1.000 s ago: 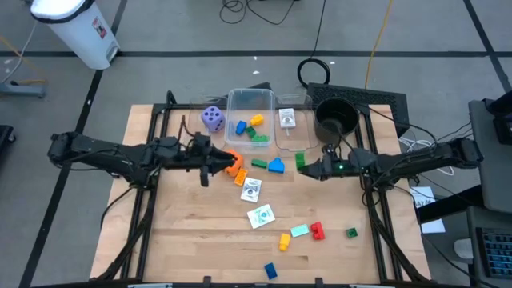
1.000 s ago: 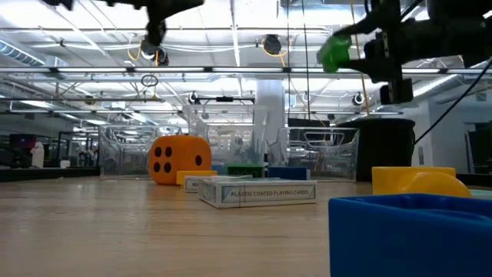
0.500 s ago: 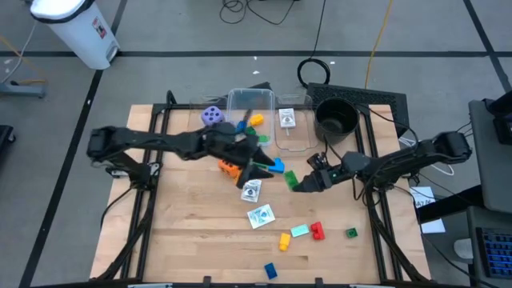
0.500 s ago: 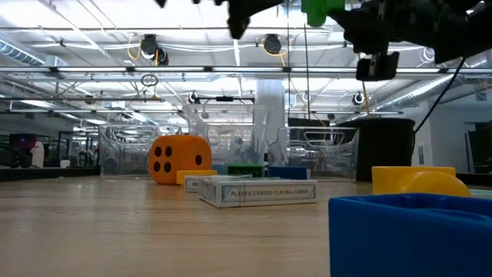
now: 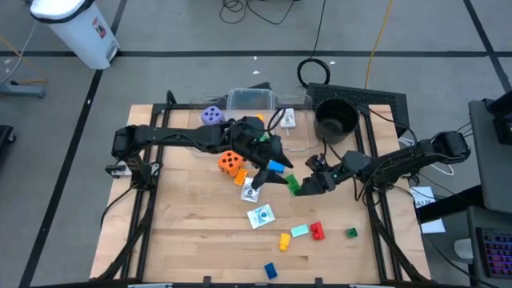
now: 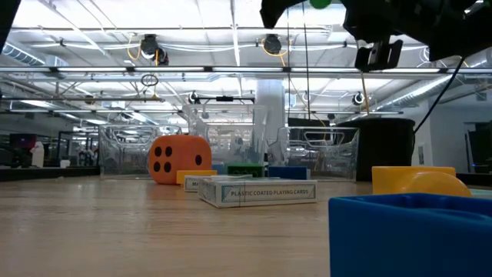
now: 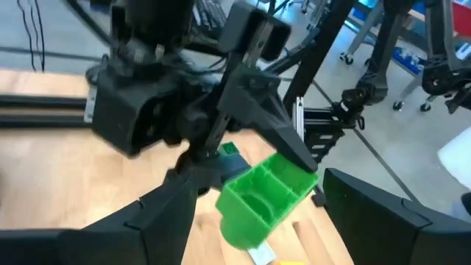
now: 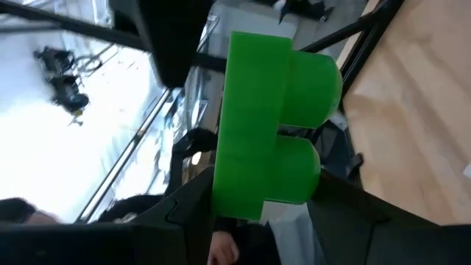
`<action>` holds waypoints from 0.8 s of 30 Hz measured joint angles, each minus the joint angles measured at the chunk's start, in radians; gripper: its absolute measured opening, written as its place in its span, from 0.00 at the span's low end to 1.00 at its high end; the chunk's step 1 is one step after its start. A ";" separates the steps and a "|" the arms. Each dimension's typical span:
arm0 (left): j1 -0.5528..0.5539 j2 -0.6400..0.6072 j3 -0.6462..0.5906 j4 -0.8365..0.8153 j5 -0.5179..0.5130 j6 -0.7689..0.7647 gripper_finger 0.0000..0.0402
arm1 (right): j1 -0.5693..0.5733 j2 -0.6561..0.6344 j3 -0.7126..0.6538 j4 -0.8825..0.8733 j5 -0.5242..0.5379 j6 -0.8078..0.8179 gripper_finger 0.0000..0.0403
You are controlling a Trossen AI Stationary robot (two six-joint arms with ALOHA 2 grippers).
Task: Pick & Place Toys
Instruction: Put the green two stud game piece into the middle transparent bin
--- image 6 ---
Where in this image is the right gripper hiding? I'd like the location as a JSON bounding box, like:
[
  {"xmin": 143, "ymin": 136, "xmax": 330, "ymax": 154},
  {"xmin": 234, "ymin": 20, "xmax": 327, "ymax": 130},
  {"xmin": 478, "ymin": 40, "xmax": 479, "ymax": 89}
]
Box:
[{"xmin": 260, "ymin": 0, "xmax": 439, "ymax": 44}]

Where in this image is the orange foam die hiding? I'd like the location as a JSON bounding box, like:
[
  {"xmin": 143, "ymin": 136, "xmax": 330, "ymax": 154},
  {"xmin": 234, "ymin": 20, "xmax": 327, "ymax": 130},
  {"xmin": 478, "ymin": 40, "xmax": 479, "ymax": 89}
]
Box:
[{"xmin": 148, "ymin": 134, "xmax": 213, "ymax": 185}]

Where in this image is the yellow one-stud toy block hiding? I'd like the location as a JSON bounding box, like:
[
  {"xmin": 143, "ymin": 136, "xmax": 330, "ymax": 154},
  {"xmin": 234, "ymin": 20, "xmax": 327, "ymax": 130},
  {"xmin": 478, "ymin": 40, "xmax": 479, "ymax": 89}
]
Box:
[{"xmin": 371, "ymin": 165, "xmax": 473, "ymax": 199}]

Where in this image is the blue hollow toy block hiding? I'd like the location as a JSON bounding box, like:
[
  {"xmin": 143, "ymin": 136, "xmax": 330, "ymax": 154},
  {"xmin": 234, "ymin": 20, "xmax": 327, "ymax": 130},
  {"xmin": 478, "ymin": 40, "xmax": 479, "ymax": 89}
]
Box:
[{"xmin": 328, "ymin": 192, "xmax": 492, "ymax": 277}]

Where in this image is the white building column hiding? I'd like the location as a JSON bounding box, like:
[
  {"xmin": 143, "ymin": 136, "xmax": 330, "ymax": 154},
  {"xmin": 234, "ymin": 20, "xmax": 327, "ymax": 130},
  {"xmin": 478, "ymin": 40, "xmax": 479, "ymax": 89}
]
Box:
[{"xmin": 254, "ymin": 78, "xmax": 288, "ymax": 130}]

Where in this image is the black horizontal bar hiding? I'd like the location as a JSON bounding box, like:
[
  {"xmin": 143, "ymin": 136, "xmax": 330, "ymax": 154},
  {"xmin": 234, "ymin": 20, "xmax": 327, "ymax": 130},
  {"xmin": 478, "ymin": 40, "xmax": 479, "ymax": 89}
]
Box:
[{"xmin": 198, "ymin": 95, "xmax": 256, "ymax": 105}]

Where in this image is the tall clear plastic bin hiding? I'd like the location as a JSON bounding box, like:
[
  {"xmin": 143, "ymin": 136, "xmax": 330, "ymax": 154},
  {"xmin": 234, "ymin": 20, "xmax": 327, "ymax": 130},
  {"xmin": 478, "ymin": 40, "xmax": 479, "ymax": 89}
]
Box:
[{"xmin": 182, "ymin": 103, "xmax": 269, "ymax": 176}]

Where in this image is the low clear plastic bin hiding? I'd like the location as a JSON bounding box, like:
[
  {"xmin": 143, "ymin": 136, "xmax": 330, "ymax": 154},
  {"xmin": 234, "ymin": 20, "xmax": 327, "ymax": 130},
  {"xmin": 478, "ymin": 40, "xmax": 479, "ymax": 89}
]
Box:
[
  {"xmin": 268, "ymin": 125, "xmax": 361, "ymax": 182},
  {"xmin": 98, "ymin": 123, "xmax": 184, "ymax": 180}
]

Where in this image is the dark green long block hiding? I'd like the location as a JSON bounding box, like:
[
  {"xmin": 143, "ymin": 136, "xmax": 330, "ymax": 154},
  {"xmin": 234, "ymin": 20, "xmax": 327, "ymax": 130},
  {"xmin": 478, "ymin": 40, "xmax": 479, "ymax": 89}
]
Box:
[{"xmin": 225, "ymin": 164, "xmax": 266, "ymax": 179}]

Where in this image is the black bucket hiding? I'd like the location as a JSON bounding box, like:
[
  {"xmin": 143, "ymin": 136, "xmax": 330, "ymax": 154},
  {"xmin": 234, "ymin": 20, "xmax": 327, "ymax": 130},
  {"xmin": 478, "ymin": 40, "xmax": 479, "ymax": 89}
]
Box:
[{"xmin": 337, "ymin": 117, "xmax": 417, "ymax": 182}]

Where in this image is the white blue-print card deck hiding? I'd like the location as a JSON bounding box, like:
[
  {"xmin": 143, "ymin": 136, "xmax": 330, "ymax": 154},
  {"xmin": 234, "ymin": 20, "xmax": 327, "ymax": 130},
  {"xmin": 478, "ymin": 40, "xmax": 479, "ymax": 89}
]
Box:
[{"xmin": 198, "ymin": 178, "xmax": 318, "ymax": 209}]

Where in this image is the orange toy block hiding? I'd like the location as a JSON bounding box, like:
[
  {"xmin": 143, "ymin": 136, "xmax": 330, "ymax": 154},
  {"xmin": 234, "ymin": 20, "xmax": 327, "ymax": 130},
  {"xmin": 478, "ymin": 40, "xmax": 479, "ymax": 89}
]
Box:
[{"xmin": 175, "ymin": 169, "xmax": 218, "ymax": 186}]

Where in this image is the white black-emblem card deck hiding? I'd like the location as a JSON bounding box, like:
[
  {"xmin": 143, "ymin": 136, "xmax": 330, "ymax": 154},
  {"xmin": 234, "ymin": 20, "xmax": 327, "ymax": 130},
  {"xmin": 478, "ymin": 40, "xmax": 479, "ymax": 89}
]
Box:
[{"xmin": 183, "ymin": 175, "xmax": 254, "ymax": 193}]

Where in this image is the black monitor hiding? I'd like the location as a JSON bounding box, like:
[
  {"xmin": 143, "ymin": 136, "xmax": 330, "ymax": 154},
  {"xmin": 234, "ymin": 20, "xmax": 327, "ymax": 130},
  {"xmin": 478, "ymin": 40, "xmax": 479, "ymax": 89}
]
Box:
[{"xmin": 466, "ymin": 122, "xmax": 492, "ymax": 173}]

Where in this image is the white plastic bottle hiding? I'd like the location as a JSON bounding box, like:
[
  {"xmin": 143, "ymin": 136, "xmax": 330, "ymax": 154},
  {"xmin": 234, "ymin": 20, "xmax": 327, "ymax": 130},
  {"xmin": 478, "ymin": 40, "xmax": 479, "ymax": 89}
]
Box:
[{"xmin": 30, "ymin": 141, "xmax": 45, "ymax": 169}]

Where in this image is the dark red monitor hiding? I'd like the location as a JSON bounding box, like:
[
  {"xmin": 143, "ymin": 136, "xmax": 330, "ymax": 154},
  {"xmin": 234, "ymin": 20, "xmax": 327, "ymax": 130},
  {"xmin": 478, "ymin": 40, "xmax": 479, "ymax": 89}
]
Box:
[{"xmin": 8, "ymin": 133, "xmax": 38, "ymax": 151}]

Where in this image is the black workbench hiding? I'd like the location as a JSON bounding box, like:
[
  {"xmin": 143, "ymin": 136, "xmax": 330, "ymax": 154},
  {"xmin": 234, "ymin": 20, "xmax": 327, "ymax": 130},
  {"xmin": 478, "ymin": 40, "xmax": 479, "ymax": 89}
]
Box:
[{"xmin": 0, "ymin": 166, "xmax": 101, "ymax": 182}]

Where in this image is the thin black hanging cable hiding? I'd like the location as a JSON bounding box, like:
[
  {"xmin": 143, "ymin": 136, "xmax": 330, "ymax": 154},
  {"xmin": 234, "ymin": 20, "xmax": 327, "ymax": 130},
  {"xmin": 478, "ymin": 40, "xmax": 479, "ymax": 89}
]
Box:
[{"xmin": 286, "ymin": 9, "xmax": 291, "ymax": 120}]

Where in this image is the black cable with coil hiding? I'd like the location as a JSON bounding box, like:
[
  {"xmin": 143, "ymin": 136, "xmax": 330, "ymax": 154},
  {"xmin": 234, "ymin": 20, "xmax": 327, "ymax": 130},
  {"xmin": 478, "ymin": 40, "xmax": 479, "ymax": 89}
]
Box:
[{"xmin": 302, "ymin": 5, "xmax": 311, "ymax": 121}]

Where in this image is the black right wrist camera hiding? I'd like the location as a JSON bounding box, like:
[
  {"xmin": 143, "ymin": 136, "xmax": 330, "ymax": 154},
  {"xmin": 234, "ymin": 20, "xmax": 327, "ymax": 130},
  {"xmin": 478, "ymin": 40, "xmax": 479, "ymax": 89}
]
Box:
[{"xmin": 354, "ymin": 38, "xmax": 404, "ymax": 73}]

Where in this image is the long yellow cable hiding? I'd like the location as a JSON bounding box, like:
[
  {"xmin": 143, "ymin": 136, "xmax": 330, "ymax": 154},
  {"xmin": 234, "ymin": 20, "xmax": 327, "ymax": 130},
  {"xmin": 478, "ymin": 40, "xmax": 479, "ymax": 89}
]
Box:
[{"xmin": 359, "ymin": 71, "xmax": 371, "ymax": 116}]

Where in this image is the black hanging cable loop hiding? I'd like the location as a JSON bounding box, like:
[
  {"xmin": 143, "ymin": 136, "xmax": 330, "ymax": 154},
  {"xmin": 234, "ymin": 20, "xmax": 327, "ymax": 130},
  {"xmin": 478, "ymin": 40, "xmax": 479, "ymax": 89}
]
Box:
[{"xmin": 140, "ymin": 73, "xmax": 160, "ymax": 88}]

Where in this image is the silver ceiling air duct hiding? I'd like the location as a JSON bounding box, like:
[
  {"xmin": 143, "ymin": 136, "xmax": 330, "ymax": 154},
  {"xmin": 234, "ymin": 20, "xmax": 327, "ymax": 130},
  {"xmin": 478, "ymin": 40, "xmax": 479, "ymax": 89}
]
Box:
[
  {"xmin": 374, "ymin": 57, "xmax": 492, "ymax": 113},
  {"xmin": 0, "ymin": 38, "xmax": 69, "ymax": 68}
]

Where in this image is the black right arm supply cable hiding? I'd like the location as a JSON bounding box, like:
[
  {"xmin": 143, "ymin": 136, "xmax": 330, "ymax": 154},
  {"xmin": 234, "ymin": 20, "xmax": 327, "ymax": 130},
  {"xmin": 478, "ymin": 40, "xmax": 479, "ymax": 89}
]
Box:
[{"xmin": 413, "ymin": 56, "xmax": 467, "ymax": 135}]

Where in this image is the long ceiling light rail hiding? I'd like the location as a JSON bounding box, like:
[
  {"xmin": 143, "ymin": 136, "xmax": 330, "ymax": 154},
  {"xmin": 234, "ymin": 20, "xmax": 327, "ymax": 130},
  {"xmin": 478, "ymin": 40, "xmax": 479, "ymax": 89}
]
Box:
[{"xmin": 0, "ymin": 65, "xmax": 492, "ymax": 75}]

